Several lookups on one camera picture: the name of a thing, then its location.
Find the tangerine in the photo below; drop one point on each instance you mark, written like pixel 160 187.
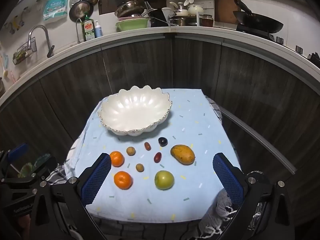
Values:
pixel 122 180
pixel 117 158

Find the paper towel pack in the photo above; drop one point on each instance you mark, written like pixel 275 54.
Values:
pixel 55 6

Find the red grape tomato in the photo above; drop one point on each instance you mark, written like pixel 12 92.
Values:
pixel 157 157

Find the blue pump bottle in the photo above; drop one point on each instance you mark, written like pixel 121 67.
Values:
pixel 98 31

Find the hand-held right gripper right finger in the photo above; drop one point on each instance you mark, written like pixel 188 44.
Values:
pixel 228 177

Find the wooden cutting board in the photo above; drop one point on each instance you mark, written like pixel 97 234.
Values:
pixel 226 3

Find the dark wood kitchen cabinet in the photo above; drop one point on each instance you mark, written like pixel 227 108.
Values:
pixel 150 62

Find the grey metal rail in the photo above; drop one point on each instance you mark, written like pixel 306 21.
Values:
pixel 262 142

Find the white kitchen countertop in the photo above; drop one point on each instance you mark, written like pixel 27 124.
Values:
pixel 200 31

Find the black wok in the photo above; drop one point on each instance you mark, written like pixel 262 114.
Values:
pixel 260 22

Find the white teapot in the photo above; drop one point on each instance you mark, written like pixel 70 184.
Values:
pixel 195 9

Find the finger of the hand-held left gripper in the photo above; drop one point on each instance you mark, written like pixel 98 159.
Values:
pixel 18 150
pixel 47 165

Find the glass jar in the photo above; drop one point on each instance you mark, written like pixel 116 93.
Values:
pixel 207 20

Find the steel pot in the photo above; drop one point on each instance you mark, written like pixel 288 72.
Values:
pixel 180 20

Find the green dish soap bottle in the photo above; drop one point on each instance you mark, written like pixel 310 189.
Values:
pixel 89 28

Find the yellow mango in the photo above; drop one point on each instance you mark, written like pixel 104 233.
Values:
pixel 182 154

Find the steel kitchen faucet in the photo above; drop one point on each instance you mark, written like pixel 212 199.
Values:
pixel 47 36

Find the gas stove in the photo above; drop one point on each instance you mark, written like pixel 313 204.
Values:
pixel 252 32

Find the white kettle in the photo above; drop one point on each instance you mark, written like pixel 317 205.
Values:
pixel 181 10

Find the green cloth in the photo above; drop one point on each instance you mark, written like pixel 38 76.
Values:
pixel 27 168

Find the dark purple plum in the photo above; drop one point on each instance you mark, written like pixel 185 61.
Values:
pixel 163 141

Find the small brown-red date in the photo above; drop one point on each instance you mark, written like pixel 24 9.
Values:
pixel 147 146

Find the green apple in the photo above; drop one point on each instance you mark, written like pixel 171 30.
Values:
pixel 164 179

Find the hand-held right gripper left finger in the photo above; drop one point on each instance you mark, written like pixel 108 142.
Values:
pixel 97 180

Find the brown longan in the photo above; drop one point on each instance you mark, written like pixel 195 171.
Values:
pixel 131 151
pixel 140 167

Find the light blue patterned tablecloth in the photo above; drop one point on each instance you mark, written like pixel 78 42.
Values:
pixel 200 135

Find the white scalloped bowl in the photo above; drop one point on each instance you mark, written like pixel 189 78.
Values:
pixel 132 110

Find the hanging frying pan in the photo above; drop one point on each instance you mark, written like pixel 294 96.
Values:
pixel 81 11

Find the white jug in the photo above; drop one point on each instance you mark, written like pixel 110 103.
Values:
pixel 166 12

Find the grey yarn tassel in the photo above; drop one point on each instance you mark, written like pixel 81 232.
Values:
pixel 222 202

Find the green plastic basin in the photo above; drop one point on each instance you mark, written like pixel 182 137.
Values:
pixel 132 25

